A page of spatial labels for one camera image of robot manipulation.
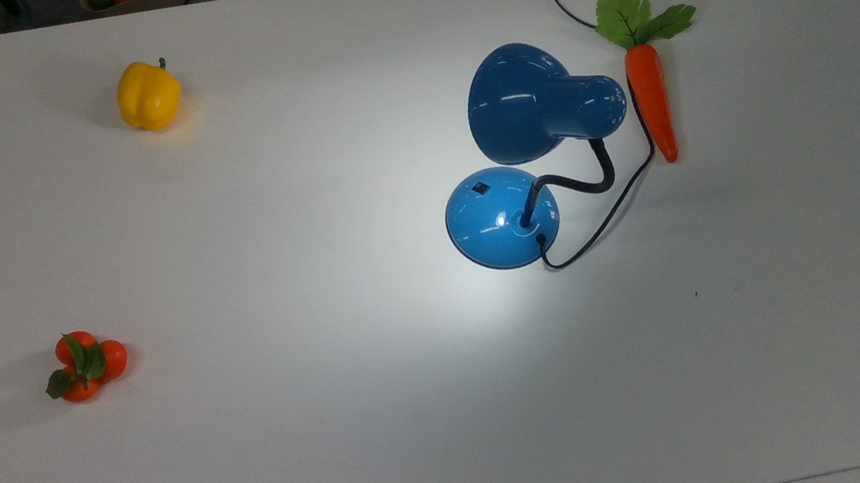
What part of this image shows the orange toy carrot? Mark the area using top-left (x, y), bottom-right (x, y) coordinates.
top-left (592, 0), bottom-right (717, 171)

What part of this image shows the blue desk lamp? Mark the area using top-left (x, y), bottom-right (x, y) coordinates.
top-left (423, 29), bottom-right (647, 278)

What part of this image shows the toy tangerine cluster with leaves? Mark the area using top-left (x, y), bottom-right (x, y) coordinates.
top-left (38, 324), bottom-right (133, 408)

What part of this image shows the yellow toy bell pepper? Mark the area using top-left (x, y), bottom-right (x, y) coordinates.
top-left (113, 55), bottom-right (187, 137)

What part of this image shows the black lamp power cable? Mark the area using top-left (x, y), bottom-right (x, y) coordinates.
top-left (425, 0), bottom-right (670, 283)

